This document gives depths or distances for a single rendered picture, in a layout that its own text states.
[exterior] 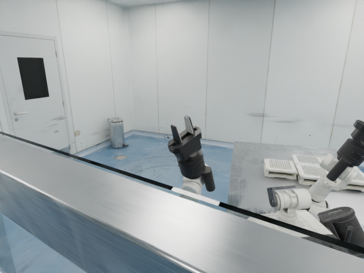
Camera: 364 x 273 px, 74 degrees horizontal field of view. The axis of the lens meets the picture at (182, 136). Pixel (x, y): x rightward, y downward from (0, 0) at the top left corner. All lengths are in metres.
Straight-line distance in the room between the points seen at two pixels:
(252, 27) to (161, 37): 1.88
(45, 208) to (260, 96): 4.78
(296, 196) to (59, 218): 0.76
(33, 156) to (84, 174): 0.09
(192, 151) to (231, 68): 4.27
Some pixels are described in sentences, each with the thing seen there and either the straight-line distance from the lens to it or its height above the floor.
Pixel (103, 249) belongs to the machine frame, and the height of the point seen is 1.60.
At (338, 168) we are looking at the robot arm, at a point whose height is 1.35.
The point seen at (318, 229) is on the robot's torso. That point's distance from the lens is 0.95.
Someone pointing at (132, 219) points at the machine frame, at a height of 1.62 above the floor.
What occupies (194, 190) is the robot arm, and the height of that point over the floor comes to 1.31.
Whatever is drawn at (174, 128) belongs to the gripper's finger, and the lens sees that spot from 0.70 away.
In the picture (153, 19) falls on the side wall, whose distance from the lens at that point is 5.70.
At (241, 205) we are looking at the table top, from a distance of 1.72.
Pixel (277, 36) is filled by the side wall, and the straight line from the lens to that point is 4.88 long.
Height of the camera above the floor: 1.73
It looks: 17 degrees down
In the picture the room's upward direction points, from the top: straight up
